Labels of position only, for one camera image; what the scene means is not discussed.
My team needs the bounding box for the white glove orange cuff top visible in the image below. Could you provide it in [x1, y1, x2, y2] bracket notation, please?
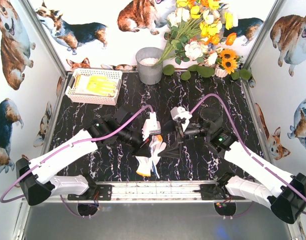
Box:
[148, 134, 167, 179]

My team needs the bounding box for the white glove orange cuff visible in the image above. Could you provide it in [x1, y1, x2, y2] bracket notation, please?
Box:
[74, 75, 117, 97]
[148, 134, 167, 179]

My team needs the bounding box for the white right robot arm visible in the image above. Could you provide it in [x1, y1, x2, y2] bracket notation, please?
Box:
[158, 106, 306, 224]

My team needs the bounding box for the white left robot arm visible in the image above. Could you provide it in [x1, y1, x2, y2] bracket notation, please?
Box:
[15, 107, 159, 206]

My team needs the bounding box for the white plastic storage basket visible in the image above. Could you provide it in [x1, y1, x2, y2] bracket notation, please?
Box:
[65, 68, 123, 106]

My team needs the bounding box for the small sunflower pot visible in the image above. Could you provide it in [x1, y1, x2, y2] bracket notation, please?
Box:
[214, 48, 252, 82]

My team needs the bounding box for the grey metal bucket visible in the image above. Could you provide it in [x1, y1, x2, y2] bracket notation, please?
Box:
[135, 47, 163, 85]

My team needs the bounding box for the artificial flower bouquet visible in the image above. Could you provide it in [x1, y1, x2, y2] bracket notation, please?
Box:
[159, 0, 242, 71]

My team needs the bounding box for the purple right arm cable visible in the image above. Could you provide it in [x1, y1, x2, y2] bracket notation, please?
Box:
[189, 93, 306, 218]

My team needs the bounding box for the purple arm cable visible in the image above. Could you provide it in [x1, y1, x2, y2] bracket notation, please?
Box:
[189, 93, 306, 218]
[0, 104, 155, 218]

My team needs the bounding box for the aluminium front rail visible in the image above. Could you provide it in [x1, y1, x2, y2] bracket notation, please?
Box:
[67, 181, 246, 202]

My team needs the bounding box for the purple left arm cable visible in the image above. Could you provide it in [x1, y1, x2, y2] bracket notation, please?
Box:
[0, 104, 155, 218]

